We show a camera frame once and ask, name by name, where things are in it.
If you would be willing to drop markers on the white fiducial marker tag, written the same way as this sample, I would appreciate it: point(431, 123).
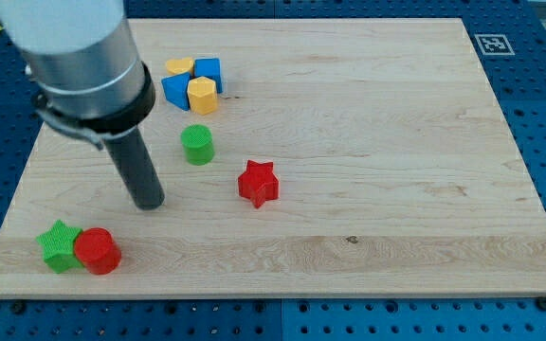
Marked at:
point(494, 45)

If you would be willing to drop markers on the green cylinder block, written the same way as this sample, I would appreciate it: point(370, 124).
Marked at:
point(197, 143)

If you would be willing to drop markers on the red star block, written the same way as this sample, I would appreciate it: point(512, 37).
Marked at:
point(258, 183)

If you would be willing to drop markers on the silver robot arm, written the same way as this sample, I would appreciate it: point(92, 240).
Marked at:
point(80, 52)

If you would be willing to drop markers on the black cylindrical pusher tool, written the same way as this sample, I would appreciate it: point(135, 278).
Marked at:
point(133, 162)

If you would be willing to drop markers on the red cylinder block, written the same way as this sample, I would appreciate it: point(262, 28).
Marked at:
point(97, 251)

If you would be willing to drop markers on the blue cube block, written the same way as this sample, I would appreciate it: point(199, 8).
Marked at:
point(211, 69)

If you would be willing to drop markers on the black clamp with cable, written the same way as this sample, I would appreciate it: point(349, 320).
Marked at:
point(96, 130)

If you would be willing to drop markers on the wooden board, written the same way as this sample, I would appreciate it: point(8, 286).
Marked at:
point(399, 176)

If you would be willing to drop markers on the yellow heart block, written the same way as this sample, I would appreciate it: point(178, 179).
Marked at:
point(180, 66)

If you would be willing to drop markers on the yellow hexagon block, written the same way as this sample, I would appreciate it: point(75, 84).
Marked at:
point(202, 94)

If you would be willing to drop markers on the green star block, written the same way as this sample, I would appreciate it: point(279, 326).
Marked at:
point(58, 247)

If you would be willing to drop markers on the blue triangle block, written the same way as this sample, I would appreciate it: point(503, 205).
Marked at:
point(175, 90)

